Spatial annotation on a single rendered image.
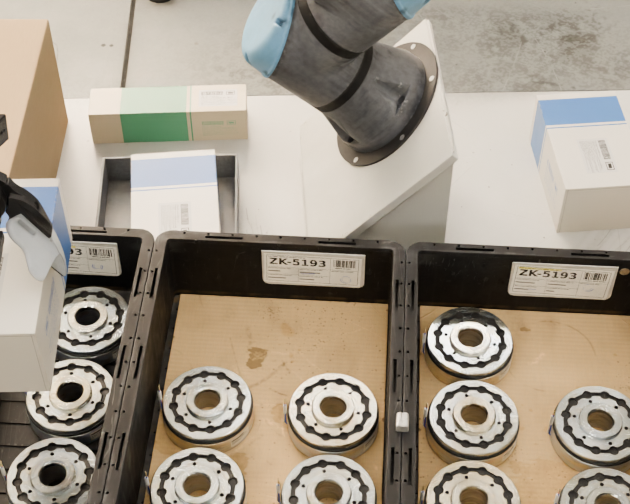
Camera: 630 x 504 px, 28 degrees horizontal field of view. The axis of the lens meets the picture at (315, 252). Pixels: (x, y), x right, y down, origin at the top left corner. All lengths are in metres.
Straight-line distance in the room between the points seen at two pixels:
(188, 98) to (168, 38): 1.35
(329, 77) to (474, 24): 1.75
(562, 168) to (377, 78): 0.33
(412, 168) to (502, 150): 0.37
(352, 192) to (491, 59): 1.59
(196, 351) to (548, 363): 0.42
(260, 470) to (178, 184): 0.51
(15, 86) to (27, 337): 0.68
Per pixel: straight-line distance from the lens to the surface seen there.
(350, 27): 1.55
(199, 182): 1.77
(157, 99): 1.95
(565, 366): 1.53
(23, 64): 1.83
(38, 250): 1.19
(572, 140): 1.86
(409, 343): 1.40
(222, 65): 3.20
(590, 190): 1.80
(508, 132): 1.99
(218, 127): 1.95
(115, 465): 1.32
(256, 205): 1.86
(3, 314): 1.19
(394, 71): 1.66
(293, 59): 1.59
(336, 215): 1.69
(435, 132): 1.61
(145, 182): 1.78
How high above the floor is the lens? 2.04
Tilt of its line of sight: 48 degrees down
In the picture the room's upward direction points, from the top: straight up
